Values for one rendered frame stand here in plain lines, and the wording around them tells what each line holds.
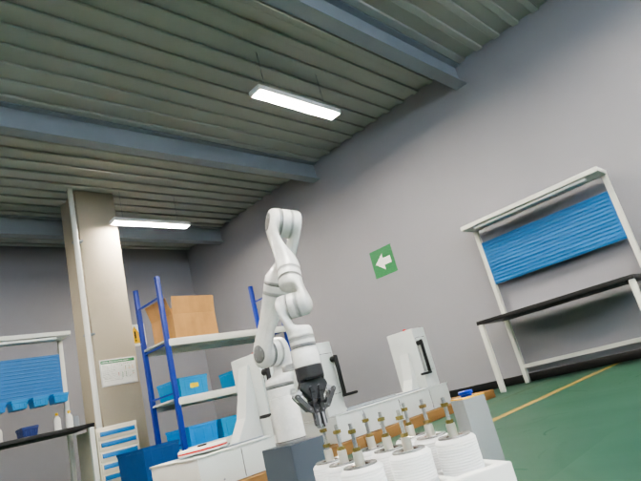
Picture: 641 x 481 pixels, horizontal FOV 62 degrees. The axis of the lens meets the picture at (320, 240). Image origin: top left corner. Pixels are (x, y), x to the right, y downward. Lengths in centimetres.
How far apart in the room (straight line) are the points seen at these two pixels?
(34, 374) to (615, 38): 742
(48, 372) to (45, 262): 341
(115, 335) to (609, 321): 602
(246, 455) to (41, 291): 712
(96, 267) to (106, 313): 66
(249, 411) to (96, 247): 488
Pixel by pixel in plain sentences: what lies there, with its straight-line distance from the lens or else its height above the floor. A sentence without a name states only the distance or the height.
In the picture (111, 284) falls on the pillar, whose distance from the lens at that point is 796.
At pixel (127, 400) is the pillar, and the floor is 99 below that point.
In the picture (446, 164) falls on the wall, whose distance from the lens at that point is 716.
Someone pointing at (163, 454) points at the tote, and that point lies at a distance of 578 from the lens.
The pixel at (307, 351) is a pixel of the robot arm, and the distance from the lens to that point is 144.
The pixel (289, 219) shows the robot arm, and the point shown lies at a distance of 165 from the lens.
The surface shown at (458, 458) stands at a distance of 130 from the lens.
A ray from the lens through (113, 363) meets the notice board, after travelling 767.
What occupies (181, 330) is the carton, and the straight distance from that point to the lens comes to 653.
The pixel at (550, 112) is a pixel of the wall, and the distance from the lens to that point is 669.
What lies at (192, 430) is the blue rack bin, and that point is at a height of 41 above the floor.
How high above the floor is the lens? 41
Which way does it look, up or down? 16 degrees up
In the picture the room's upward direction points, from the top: 15 degrees counter-clockwise
